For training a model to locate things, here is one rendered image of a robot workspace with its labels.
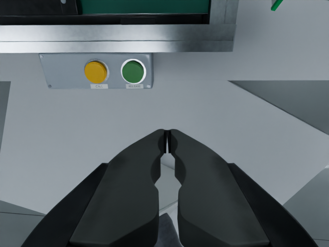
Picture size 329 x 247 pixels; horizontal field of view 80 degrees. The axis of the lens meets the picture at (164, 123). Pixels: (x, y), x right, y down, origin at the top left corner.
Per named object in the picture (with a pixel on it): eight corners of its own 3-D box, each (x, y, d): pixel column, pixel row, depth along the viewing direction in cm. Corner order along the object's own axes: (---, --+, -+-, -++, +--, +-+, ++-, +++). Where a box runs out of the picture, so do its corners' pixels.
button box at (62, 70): (153, 81, 45) (152, 89, 39) (61, 81, 45) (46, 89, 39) (152, 48, 41) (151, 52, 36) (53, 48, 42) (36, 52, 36)
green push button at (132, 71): (145, 80, 39) (144, 83, 38) (125, 81, 39) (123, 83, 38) (143, 60, 38) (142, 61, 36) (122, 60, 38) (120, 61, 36)
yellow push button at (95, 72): (109, 81, 39) (106, 83, 38) (89, 81, 39) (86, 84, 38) (106, 60, 38) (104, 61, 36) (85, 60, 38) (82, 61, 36)
